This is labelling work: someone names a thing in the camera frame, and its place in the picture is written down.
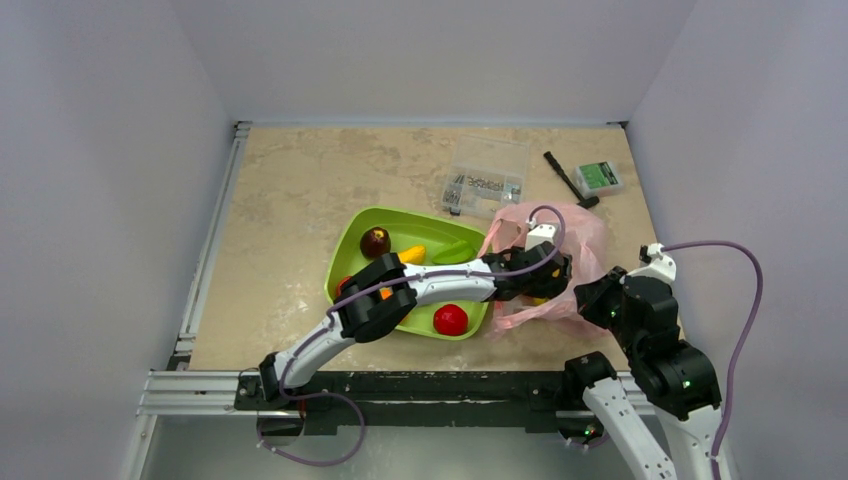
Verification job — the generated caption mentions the pink plastic bag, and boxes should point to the pink plastic bag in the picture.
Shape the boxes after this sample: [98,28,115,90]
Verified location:
[479,202,608,340]

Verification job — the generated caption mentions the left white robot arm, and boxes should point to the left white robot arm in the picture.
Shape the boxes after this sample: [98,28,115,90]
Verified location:
[258,241,571,409]

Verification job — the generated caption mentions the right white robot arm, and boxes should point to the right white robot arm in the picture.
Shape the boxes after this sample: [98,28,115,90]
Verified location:
[561,266,732,479]

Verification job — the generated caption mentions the green fake starfruit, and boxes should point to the green fake starfruit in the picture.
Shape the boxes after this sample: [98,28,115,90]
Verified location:
[431,240,477,265]

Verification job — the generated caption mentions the red fake apple right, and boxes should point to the red fake apple right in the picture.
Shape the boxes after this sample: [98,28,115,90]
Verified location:
[433,304,469,337]

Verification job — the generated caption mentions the yellow fake fruit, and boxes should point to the yellow fake fruit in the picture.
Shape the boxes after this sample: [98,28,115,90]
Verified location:
[397,245,427,265]

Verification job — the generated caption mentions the dark red fake apple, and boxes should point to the dark red fake apple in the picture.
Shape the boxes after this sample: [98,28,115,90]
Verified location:
[359,226,392,259]

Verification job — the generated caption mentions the red fake apple left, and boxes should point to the red fake apple left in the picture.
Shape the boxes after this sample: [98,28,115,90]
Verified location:
[334,276,351,298]

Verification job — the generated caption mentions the green plastic tray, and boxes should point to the green plastic tray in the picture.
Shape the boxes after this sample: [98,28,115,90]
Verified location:
[324,206,488,341]

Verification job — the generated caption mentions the small green labelled box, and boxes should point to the small green labelled box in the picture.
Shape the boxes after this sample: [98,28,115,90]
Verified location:
[574,161,624,197]

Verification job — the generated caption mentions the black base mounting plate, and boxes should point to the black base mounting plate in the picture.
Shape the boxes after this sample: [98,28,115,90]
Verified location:
[234,371,604,441]

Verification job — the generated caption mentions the clear plastic screw box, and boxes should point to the clear plastic screw box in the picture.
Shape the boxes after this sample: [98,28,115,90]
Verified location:
[441,135,529,219]

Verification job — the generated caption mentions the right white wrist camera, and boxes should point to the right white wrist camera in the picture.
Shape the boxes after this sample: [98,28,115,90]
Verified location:
[631,243,677,285]

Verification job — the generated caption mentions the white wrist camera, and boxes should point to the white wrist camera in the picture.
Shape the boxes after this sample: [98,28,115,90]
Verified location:
[631,243,677,285]
[524,222,562,250]

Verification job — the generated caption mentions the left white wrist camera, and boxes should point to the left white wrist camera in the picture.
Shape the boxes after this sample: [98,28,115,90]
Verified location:
[524,222,562,250]

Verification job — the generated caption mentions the black T-handle tool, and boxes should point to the black T-handle tool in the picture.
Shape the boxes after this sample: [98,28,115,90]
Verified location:
[543,151,600,210]

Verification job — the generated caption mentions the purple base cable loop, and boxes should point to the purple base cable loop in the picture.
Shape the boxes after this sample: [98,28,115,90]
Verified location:
[255,392,367,466]

